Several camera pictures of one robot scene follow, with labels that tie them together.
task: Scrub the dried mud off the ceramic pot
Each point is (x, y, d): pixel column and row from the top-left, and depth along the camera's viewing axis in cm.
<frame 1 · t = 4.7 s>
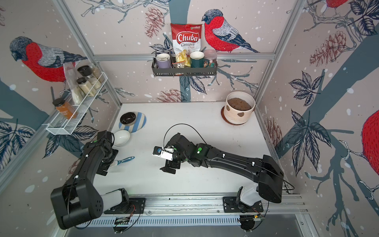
left hand: (111, 157, 82), fingers open
right hand: (163, 155, 72), fingers open
white ceramic pot with soil: (239, 106, 104), point 13 cm above the table
small black bowl: (128, 118, 109), point 4 cm above the table
blue striped plate: (137, 126, 109), on the table
white oval bowl: (121, 137, 97), point 5 cm above the table

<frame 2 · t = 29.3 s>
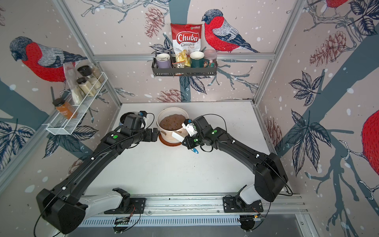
left hand: (153, 128, 78), fingers open
right hand: (183, 141, 80), fingers closed
white ceramic pot with soil: (170, 120, 99), point 11 cm above the table
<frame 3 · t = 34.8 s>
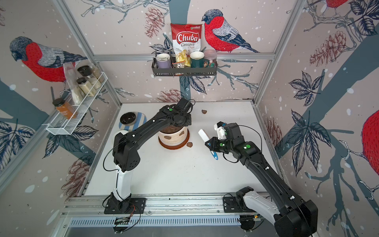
left hand: (191, 119, 88), fingers closed
right hand: (203, 143, 75), fingers closed
brown mud piece: (204, 111, 117), on the table
brown mud piece 2: (189, 144, 99), on the table
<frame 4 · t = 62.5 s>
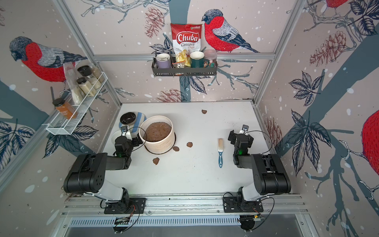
left hand: (135, 129, 93), fingers open
right hand: (239, 130, 93), fingers open
white ceramic pot with soil: (157, 133, 92), point 11 cm above the table
brown mud piece 3: (176, 148, 97), on the table
brown mud piece 4: (156, 160, 92), on the table
